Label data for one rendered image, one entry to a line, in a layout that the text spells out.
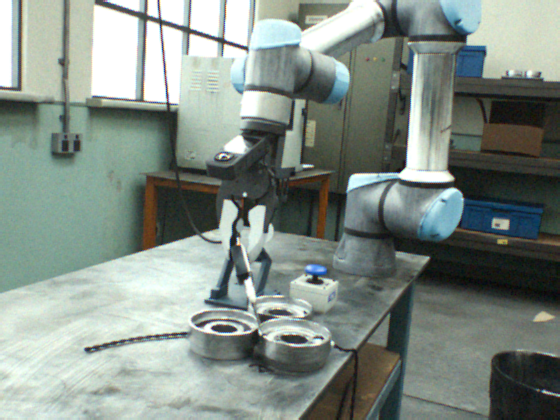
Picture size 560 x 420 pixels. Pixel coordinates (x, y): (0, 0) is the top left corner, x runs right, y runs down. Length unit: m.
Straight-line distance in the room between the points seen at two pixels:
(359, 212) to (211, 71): 2.06
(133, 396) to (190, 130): 2.66
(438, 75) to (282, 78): 0.44
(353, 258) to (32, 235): 1.76
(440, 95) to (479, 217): 3.13
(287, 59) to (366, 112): 3.82
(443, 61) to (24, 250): 2.04
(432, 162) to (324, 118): 3.57
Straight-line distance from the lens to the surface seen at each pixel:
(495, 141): 4.24
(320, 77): 0.94
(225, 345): 0.83
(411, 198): 1.25
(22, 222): 2.74
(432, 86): 1.24
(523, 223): 4.31
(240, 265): 0.86
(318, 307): 1.06
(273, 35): 0.89
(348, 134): 4.73
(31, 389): 0.78
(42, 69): 2.77
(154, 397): 0.75
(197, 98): 3.30
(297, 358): 0.81
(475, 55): 4.34
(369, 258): 1.34
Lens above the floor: 1.14
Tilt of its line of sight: 9 degrees down
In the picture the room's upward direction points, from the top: 5 degrees clockwise
